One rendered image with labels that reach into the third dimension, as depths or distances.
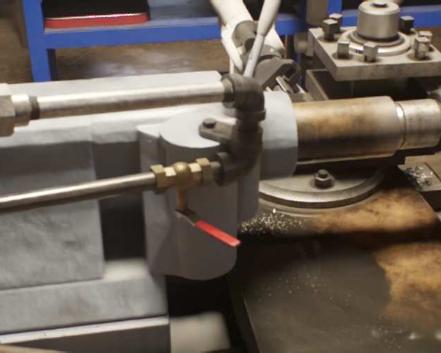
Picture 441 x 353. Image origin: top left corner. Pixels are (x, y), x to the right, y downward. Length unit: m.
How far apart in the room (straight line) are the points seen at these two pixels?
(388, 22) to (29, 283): 0.62
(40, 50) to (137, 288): 1.91
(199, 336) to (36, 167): 0.46
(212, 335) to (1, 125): 0.64
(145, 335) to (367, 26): 0.55
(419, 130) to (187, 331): 0.49
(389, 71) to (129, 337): 0.52
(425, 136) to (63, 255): 0.48
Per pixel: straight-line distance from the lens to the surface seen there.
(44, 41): 2.68
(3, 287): 0.87
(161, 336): 0.87
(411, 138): 0.96
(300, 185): 1.09
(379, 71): 1.06
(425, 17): 2.95
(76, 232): 0.84
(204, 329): 1.17
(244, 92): 0.71
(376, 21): 1.09
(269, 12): 0.83
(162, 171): 0.72
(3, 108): 0.62
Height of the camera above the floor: 1.51
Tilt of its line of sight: 30 degrees down
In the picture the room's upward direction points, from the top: straight up
